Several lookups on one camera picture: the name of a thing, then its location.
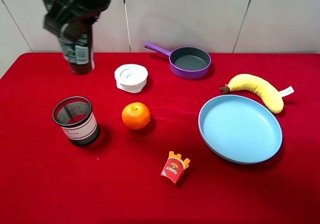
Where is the white round lidded container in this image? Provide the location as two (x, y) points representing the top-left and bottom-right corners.
(114, 64), (148, 94)

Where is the black mesh pen cup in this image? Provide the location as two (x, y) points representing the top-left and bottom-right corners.
(52, 96), (100, 147)

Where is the yellow plush banana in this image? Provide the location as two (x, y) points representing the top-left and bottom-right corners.
(219, 74), (294, 114)

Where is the toy french fries box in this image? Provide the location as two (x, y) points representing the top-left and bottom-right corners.
(160, 151), (190, 185)

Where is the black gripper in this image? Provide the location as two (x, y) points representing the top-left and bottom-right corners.
(42, 0), (111, 41)

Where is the orange fruit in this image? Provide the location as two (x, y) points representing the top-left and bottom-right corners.
(121, 102), (151, 130)

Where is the black cosmetic tube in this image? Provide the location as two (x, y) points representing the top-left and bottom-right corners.
(58, 24), (95, 75)

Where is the purple toy frying pan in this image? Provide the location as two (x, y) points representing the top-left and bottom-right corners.
(144, 42), (212, 79)

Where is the blue oval plate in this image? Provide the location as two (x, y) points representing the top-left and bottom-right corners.
(198, 95), (283, 164)

